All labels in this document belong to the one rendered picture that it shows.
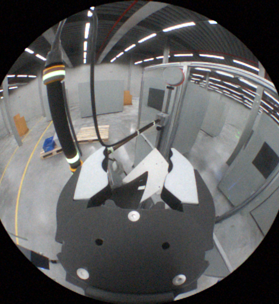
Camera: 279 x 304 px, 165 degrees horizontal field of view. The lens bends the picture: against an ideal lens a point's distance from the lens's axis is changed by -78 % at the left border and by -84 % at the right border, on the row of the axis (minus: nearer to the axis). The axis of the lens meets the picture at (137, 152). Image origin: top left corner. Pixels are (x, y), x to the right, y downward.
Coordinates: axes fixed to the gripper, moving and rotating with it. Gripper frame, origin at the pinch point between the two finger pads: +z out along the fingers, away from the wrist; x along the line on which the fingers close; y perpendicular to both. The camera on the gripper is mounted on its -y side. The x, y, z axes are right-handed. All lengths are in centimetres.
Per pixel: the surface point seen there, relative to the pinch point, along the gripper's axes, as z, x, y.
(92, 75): 10.4, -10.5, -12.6
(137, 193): 11.5, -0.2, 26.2
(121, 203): 8.5, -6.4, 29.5
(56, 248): -46, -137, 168
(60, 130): 3.5, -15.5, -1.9
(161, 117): 54, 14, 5
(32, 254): -39, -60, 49
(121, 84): 576, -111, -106
